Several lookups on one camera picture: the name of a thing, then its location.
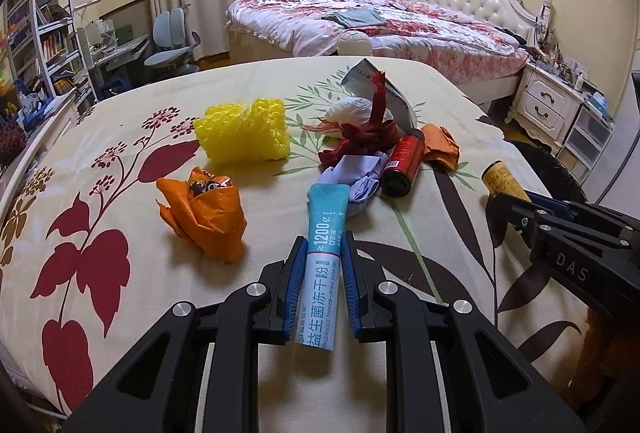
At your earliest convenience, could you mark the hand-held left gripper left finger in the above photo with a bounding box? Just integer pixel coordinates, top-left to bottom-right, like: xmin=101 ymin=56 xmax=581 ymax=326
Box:
xmin=60 ymin=235 xmax=311 ymax=433

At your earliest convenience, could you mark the orange plastic bag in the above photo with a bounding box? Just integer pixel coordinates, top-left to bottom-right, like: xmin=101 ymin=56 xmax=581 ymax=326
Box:
xmin=156 ymin=166 xmax=247 ymax=263

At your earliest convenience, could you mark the group of small bottles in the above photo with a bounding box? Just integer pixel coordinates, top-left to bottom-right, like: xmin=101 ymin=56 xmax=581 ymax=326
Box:
xmin=525 ymin=3 xmax=606 ymax=88

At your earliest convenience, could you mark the teal powder sachet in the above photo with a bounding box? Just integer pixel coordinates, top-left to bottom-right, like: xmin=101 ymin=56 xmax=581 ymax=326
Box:
xmin=292 ymin=183 xmax=351 ymax=354

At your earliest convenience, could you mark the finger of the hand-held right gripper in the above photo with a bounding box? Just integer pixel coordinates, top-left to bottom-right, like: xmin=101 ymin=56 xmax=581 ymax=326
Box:
xmin=525 ymin=190 xmax=591 ymax=220
xmin=487 ymin=192 xmax=541 ymax=250

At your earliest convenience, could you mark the lavender cloth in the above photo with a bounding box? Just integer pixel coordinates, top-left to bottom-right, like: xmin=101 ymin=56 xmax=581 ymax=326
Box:
xmin=320 ymin=153 xmax=391 ymax=219

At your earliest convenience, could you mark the yellow can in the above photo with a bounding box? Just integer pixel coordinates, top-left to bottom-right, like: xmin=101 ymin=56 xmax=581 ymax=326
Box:
xmin=481 ymin=161 xmax=532 ymax=204

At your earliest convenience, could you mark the plastic drawer unit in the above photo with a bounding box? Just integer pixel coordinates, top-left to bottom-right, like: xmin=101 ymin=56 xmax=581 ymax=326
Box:
xmin=555 ymin=105 xmax=616 ymax=184

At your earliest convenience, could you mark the white round ball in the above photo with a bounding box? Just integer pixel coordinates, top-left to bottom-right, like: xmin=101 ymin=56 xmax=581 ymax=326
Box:
xmin=337 ymin=30 xmax=372 ymax=57

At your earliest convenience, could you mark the grey folded clothing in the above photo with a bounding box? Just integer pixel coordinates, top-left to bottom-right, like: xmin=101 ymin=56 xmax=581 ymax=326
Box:
xmin=322 ymin=9 xmax=386 ymax=28

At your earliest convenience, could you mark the yellow foam net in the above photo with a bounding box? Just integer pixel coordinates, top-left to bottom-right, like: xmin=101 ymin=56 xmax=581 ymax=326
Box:
xmin=193 ymin=98 xmax=292 ymax=162

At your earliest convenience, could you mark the pink floral quilt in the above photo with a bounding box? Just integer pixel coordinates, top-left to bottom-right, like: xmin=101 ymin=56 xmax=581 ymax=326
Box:
xmin=227 ymin=0 xmax=531 ymax=86

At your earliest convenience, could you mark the light blue desk chair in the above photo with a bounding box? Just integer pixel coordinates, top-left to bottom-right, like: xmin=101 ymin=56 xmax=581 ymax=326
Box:
xmin=144 ymin=8 xmax=201 ymax=76

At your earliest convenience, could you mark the white nightstand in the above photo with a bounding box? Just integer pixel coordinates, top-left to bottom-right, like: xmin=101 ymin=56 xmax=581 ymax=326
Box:
xmin=505 ymin=63 xmax=586 ymax=148

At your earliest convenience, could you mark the white tissue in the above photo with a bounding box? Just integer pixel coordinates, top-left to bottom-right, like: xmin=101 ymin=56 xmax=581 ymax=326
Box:
xmin=324 ymin=97 xmax=396 ymax=126

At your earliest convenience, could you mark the grey study desk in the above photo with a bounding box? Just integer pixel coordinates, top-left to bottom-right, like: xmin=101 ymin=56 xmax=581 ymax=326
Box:
xmin=75 ymin=33 xmax=151 ymax=88

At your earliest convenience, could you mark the white bookshelf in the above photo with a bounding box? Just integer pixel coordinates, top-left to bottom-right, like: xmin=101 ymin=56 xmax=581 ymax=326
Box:
xmin=0 ymin=0 xmax=98 ymax=124

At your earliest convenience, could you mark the black trash bin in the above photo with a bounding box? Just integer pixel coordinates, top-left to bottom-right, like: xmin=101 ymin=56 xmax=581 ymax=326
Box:
xmin=505 ymin=140 xmax=586 ymax=214

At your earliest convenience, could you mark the grey foil packet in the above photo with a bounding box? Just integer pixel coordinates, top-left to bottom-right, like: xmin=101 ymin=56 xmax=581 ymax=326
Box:
xmin=341 ymin=59 xmax=418 ymax=131

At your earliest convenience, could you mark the orange cloth piece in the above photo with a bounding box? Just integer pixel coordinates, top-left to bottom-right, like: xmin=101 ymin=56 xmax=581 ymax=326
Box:
xmin=420 ymin=124 xmax=460 ymax=171

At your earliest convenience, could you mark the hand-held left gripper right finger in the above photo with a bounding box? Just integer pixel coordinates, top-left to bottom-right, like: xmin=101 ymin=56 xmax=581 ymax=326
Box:
xmin=340 ymin=230 xmax=588 ymax=433

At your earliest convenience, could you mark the red can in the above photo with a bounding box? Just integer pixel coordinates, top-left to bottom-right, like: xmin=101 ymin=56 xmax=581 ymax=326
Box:
xmin=380 ymin=130 xmax=426 ymax=197

